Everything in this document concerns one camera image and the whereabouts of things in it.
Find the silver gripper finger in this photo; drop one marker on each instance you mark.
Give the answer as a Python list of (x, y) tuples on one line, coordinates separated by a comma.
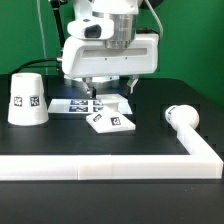
[(131, 84), (91, 90)]

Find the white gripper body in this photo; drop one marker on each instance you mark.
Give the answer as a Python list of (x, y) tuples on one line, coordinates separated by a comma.
[(86, 53)]

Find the white lamp base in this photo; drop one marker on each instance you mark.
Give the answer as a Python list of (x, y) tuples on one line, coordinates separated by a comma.
[(111, 118)]

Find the white lamp bulb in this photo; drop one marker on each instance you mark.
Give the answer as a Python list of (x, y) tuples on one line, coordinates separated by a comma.
[(178, 115)]

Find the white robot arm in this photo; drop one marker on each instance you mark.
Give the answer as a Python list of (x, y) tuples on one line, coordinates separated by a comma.
[(123, 13)]

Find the white lamp shade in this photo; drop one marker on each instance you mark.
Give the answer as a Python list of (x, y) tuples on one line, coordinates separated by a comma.
[(27, 106)]

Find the white marker sheet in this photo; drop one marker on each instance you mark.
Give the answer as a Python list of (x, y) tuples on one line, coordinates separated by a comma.
[(84, 106)]

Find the white L-shaped fence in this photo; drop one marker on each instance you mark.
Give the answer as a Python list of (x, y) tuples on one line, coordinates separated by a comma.
[(201, 162)]

